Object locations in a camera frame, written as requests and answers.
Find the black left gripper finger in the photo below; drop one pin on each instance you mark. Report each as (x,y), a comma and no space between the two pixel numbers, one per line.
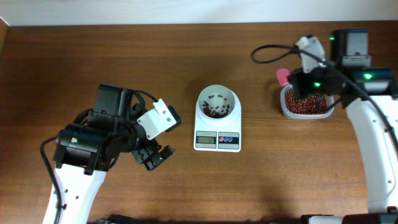
(143,154)
(159,157)

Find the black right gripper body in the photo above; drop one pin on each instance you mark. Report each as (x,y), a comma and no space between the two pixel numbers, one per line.
(302,82)

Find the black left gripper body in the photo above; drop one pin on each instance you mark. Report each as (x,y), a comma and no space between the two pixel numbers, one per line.
(148,144)

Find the pink measuring scoop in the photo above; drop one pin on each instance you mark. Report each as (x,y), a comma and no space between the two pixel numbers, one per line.
(282,76)

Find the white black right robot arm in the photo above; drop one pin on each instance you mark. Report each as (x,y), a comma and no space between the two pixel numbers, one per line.
(369,97)

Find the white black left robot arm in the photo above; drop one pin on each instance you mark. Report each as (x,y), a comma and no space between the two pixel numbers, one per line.
(80,155)

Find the white digital kitchen scale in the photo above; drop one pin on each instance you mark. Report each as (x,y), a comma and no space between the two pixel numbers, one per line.
(218,137)

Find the red adzuki beans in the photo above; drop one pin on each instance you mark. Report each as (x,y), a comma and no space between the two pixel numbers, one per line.
(315,104)

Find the clear plastic bean container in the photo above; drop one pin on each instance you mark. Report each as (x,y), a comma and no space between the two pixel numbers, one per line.
(287,114)

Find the white plastic bowl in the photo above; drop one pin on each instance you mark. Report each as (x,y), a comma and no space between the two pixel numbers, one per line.
(217,103)

